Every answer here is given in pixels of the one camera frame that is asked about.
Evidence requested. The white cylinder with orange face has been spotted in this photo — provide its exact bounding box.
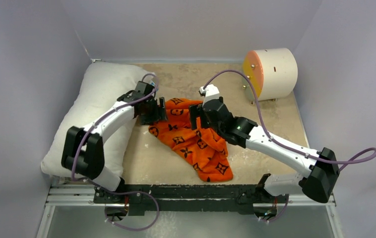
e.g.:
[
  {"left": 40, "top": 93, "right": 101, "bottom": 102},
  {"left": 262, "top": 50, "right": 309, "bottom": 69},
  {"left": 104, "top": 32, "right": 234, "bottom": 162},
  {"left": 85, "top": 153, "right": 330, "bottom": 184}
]
[{"left": 242, "top": 48, "right": 298, "bottom": 101}]

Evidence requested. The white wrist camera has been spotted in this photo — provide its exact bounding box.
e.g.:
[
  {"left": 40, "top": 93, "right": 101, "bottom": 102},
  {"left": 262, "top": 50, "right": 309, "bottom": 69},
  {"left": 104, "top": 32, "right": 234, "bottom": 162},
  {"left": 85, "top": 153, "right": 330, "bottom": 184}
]
[
  {"left": 148, "top": 80, "right": 157, "bottom": 87},
  {"left": 199, "top": 84, "right": 220, "bottom": 106}
]

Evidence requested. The white pillow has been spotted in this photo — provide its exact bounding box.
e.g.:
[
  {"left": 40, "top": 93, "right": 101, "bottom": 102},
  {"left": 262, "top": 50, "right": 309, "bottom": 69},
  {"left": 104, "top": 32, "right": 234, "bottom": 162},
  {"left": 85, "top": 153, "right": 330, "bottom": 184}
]
[{"left": 41, "top": 62, "right": 148, "bottom": 178}]

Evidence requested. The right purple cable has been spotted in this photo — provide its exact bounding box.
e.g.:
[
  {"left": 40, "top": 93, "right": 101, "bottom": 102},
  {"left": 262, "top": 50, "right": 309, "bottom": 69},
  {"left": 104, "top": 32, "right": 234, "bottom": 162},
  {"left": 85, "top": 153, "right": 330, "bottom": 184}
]
[{"left": 199, "top": 69, "right": 376, "bottom": 224}]

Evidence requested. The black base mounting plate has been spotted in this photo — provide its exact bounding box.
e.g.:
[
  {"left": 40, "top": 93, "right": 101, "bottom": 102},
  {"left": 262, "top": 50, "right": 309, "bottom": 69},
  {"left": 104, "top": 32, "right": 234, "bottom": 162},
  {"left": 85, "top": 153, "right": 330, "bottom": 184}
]
[{"left": 94, "top": 184, "right": 287, "bottom": 217}]

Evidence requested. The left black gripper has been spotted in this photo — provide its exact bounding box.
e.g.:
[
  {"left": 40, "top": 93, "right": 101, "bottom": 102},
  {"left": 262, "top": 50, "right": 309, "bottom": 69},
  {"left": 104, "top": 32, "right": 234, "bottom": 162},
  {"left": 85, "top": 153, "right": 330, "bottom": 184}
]
[{"left": 140, "top": 97, "right": 168, "bottom": 125}]

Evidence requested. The purple cable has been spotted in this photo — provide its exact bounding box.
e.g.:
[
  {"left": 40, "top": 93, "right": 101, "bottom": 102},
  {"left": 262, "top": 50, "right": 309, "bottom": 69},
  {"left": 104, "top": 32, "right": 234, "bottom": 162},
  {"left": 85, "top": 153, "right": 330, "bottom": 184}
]
[
  {"left": 71, "top": 72, "right": 160, "bottom": 231},
  {"left": 199, "top": 69, "right": 376, "bottom": 224}
]

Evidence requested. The orange patterned pillowcase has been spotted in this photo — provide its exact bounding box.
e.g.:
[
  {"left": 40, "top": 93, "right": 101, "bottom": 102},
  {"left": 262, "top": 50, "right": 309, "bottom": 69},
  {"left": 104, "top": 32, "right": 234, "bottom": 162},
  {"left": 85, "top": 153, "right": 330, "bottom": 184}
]
[{"left": 148, "top": 98, "right": 233, "bottom": 182}]

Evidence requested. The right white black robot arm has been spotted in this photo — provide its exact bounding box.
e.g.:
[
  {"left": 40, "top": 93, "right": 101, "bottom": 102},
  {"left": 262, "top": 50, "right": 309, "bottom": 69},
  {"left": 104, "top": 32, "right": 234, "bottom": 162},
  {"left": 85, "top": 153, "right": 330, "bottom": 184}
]
[{"left": 188, "top": 98, "right": 340, "bottom": 203}]

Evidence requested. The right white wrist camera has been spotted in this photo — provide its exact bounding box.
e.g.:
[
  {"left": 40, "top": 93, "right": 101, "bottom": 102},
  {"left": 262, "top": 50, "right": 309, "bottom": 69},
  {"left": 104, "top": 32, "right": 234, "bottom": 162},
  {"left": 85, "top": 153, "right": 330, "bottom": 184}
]
[{"left": 199, "top": 84, "right": 220, "bottom": 106}]

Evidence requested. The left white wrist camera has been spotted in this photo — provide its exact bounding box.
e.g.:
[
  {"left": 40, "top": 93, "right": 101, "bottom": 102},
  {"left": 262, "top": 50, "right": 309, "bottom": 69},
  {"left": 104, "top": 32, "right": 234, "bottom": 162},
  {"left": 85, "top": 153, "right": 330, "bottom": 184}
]
[{"left": 148, "top": 80, "right": 157, "bottom": 87}]

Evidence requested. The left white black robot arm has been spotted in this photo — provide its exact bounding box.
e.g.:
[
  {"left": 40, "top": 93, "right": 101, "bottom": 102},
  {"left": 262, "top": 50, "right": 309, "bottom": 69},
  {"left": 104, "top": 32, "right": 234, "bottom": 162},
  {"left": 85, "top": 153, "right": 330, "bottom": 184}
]
[{"left": 61, "top": 81, "right": 167, "bottom": 203}]

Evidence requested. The aluminium rail frame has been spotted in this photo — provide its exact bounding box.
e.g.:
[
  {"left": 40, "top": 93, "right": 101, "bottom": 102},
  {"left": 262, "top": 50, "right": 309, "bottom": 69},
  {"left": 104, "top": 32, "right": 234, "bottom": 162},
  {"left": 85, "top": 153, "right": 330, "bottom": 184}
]
[{"left": 38, "top": 63, "right": 343, "bottom": 238}]

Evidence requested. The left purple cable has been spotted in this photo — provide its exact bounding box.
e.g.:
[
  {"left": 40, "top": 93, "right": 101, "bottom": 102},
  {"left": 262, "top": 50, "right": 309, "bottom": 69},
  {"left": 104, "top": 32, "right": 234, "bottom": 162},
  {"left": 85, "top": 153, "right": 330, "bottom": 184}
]
[{"left": 71, "top": 72, "right": 160, "bottom": 231}]

